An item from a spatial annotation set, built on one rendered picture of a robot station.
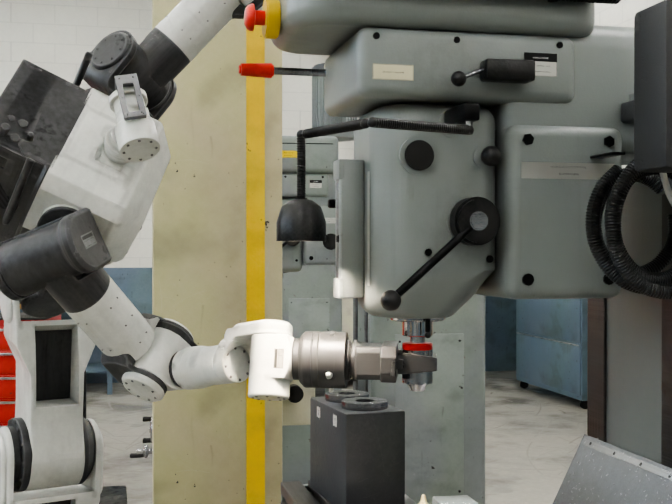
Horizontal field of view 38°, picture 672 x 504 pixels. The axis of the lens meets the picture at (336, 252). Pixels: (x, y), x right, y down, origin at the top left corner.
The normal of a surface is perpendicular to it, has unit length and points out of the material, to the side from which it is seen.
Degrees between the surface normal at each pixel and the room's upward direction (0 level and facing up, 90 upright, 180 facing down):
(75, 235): 70
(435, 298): 123
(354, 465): 90
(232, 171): 90
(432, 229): 90
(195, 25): 101
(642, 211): 90
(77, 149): 58
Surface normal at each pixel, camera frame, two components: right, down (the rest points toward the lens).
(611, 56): 0.22, 0.00
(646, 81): -0.97, 0.00
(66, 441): 0.54, -0.15
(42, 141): 0.47, -0.52
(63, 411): 0.54, 0.09
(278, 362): -0.09, -0.26
